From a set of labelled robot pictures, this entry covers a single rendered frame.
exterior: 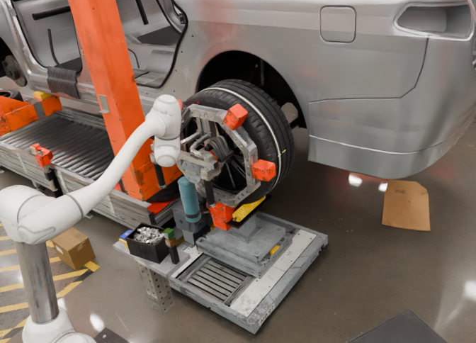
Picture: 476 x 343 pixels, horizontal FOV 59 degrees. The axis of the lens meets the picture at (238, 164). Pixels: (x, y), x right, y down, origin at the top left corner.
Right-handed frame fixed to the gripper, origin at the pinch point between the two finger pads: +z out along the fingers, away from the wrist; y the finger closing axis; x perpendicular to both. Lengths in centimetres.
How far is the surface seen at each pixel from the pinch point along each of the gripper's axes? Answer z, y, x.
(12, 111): 157, -171, -41
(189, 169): -12.4, -1.0, -28.3
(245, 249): -12, 8, -96
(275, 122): -3, 46, -23
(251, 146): -15.2, 31.8, -23.5
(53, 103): 183, -149, -57
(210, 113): -1.9, 17.1, -7.8
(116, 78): 25.2, -25.7, 12.3
